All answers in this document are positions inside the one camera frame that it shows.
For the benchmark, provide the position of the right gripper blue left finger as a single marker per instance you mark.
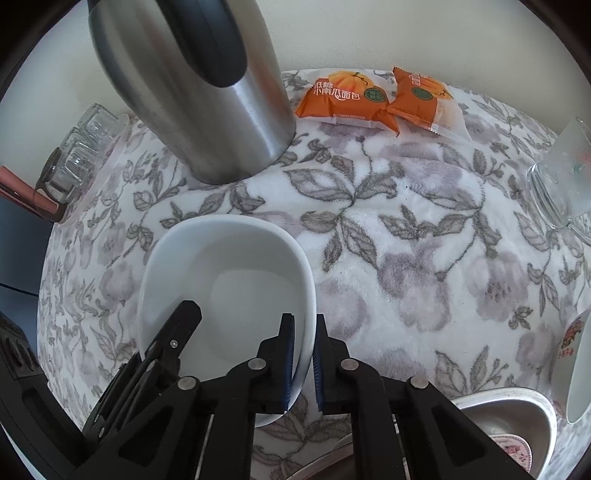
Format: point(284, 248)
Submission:
point(287, 355)

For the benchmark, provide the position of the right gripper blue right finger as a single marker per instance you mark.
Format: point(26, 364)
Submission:
point(318, 356)

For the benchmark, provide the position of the small white square bowl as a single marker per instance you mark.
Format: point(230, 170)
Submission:
point(244, 274)

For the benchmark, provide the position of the stainless steel round plate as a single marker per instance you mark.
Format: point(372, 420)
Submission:
point(522, 414)

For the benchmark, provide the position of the pink floral round plate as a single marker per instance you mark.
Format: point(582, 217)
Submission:
point(516, 447)

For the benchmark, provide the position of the strawberry pattern bowl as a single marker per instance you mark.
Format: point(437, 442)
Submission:
point(570, 378)

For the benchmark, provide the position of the floral grey tablecloth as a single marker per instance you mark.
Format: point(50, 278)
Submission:
point(429, 256)

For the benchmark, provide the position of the orange snack packet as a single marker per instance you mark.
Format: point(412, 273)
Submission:
point(426, 102)
point(354, 97)

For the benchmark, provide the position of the small clear glass cups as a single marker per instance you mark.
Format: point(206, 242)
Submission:
point(83, 151)

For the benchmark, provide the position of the clear glass mug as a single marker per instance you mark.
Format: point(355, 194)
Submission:
point(559, 184)

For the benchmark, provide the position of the stainless steel thermos jug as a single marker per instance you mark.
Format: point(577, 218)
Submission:
point(203, 76)

